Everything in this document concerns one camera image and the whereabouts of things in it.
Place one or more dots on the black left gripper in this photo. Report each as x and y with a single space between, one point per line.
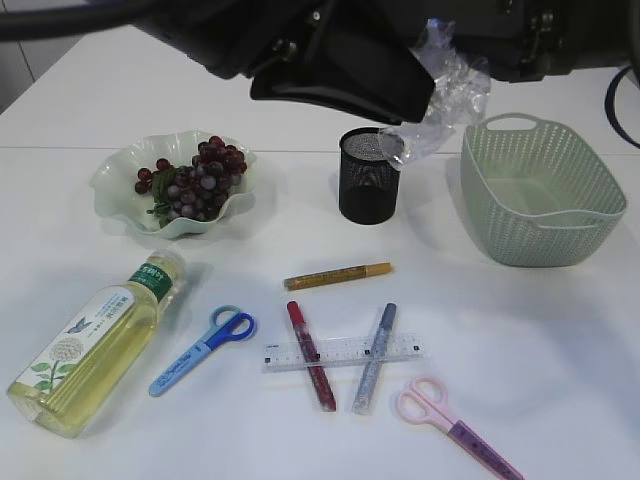
342 55

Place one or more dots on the clear plastic sheet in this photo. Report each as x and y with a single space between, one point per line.
460 97

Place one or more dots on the purple artificial grape bunch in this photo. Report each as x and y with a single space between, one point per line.
196 191

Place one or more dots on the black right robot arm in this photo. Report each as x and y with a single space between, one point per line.
525 41

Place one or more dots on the black mesh pen holder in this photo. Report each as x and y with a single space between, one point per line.
368 184

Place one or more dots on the green woven plastic basket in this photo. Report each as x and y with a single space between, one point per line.
536 193

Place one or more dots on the gold glitter marker pen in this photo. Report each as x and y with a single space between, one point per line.
337 276

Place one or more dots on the green wavy glass plate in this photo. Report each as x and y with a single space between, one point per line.
113 182

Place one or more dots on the clear plastic ruler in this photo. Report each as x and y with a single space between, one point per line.
340 352

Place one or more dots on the red glitter marker pen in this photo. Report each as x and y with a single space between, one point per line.
317 374

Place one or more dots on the silver glitter marker pen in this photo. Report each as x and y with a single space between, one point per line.
368 381

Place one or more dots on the blue capped scissors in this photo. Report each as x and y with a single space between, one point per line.
227 323

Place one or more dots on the pink capped scissors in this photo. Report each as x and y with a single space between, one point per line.
425 401

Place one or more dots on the yellow tea bottle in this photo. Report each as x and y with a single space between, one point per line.
66 384

